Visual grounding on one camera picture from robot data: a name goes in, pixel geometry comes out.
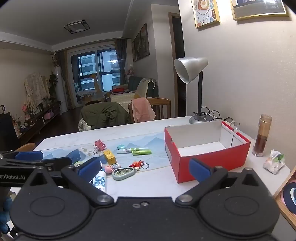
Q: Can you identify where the red figure keychain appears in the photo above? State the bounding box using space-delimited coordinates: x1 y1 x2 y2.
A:
129 161 149 171

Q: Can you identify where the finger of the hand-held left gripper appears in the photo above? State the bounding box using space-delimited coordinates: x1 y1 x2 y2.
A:
0 150 44 161
44 157 73 173

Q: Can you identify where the gold framed landscape picture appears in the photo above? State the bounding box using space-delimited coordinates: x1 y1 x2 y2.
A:
231 0 289 21

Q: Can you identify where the beige sofa blanket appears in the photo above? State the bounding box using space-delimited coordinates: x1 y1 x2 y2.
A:
134 78 155 99

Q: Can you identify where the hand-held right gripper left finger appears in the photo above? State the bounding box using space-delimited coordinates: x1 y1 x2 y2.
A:
22 158 115 208

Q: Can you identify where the yellow toy animal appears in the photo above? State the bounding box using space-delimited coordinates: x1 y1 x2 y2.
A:
90 73 100 93

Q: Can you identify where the green correction tape dispenser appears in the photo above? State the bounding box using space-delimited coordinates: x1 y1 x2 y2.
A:
112 167 136 181

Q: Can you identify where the black lamp cable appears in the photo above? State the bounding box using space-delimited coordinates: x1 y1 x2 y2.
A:
193 107 232 122

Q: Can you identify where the dark wooden low cabinet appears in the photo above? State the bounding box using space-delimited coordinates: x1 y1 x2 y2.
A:
17 102 62 144

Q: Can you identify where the green potted plant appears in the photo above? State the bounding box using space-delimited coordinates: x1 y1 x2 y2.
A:
48 73 59 99

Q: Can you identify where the cream floral hanging cloth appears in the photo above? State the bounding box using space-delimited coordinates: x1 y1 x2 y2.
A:
24 72 50 105

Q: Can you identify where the olive green jacket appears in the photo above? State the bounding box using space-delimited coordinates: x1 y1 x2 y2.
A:
80 101 131 130

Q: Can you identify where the pink pig toy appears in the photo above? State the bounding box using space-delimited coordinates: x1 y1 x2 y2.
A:
103 163 122 174

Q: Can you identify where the gold framed egg picture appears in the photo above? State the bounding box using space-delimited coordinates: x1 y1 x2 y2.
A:
191 0 221 29

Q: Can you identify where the dark green sofa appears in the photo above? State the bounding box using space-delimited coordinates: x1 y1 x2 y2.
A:
110 76 159 102

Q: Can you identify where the brown curtain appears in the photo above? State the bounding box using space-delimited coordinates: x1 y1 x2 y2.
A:
57 51 70 112

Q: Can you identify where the white tissue packet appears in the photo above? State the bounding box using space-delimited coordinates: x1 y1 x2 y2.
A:
263 149 285 175

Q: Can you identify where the glass balcony door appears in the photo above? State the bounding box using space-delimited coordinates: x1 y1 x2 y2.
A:
69 47 127 108

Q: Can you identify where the red cardboard box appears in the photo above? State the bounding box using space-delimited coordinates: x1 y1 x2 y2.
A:
164 120 251 184

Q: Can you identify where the grey curtain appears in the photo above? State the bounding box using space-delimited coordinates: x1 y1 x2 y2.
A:
115 39 129 85

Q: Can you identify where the silver desk lamp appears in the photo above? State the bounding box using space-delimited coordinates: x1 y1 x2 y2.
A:
174 57 218 124

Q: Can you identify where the light wooden chair back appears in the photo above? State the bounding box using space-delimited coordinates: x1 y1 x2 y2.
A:
15 142 36 152

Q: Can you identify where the glass bottle with brown liquid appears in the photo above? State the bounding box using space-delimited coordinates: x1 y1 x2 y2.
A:
252 114 273 157

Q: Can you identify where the wooden framed artwork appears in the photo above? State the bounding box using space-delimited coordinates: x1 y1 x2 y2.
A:
273 166 296 232

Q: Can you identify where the pink cloth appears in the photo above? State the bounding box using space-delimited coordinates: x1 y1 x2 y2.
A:
132 97 156 123

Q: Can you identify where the white squeeze tube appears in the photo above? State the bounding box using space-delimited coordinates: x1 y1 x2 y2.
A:
92 162 107 194

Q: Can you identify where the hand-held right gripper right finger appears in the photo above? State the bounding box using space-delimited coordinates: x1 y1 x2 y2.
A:
176 158 270 207

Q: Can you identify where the small yellow box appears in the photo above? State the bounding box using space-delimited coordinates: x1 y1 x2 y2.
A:
103 150 117 165

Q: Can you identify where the white and green pen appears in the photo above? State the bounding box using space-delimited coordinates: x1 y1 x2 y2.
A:
117 147 149 154

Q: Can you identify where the wooden dining chair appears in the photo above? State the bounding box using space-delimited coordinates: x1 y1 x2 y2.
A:
128 97 171 123

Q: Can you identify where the ceiling air vent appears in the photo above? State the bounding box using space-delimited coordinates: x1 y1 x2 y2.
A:
63 20 90 34

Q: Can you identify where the white standing air conditioner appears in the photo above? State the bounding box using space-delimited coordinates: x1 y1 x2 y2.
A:
54 66 68 112

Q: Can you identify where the person's left hand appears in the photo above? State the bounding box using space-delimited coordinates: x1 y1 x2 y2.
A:
0 196 13 233

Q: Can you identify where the pink binder clip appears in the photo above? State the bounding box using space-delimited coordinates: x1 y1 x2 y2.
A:
93 139 106 154

